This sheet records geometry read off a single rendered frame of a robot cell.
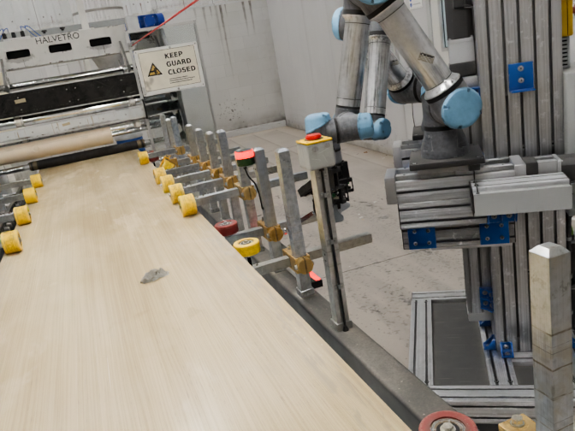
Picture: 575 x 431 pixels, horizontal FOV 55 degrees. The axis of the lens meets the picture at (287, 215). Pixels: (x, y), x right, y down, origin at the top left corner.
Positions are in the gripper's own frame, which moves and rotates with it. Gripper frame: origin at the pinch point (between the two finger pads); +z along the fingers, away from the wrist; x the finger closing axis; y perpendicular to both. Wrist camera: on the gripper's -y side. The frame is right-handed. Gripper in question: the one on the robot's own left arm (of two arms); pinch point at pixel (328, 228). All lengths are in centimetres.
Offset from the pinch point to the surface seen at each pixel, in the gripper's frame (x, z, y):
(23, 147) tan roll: -3, -19, -301
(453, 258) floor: 171, 89, -76
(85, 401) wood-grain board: -88, 0, 26
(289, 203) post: -10.7, -10.9, -3.5
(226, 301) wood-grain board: -49, 0, 15
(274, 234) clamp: -3.0, 4.7, -24.4
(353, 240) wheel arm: 10.4, 7.8, -0.4
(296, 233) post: -10.1, -1.5, -3.3
